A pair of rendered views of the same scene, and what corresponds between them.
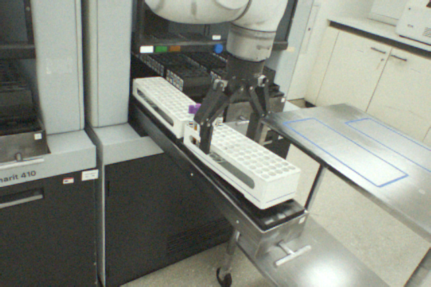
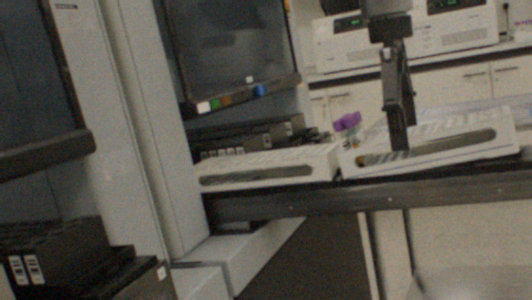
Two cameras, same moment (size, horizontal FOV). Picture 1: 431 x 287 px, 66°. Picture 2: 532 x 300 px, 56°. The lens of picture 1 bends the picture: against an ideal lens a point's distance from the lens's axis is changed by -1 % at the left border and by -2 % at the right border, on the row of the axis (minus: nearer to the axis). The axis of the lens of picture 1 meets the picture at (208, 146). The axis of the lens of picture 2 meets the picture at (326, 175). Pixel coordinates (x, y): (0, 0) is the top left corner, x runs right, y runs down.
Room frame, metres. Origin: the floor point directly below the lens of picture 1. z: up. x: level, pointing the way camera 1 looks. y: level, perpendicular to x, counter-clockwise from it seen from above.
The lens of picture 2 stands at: (0.03, 0.54, 1.03)
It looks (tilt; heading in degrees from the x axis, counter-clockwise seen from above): 14 degrees down; 328
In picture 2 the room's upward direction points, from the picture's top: 10 degrees counter-clockwise
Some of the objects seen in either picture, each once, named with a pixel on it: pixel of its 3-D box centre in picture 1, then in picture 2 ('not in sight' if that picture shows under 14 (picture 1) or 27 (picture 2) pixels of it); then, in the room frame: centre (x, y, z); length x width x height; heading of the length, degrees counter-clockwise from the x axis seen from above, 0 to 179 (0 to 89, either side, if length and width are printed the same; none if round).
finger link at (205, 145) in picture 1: (206, 137); (397, 129); (0.64, 0.01, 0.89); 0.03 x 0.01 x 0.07; 39
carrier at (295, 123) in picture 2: (262, 78); (295, 126); (1.27, -0.16, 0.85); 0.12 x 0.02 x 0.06; 128
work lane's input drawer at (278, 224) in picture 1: (199, 152); (356, 189); (0.77, 0.02, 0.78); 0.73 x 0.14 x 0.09; 39
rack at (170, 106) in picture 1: (168, 106); (264, 171); (0.91, 0.14, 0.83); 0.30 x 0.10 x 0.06; 39
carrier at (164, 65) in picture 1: (176, 71); (200, 157); (1.18, 0.16, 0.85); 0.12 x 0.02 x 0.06; 130
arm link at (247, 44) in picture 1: (250, 41); (386, 0); (0.69, -0.04, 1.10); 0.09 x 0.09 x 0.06
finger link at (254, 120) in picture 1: (252, 128); (408, 116); (0.73, -0.10, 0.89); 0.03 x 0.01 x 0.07; 39
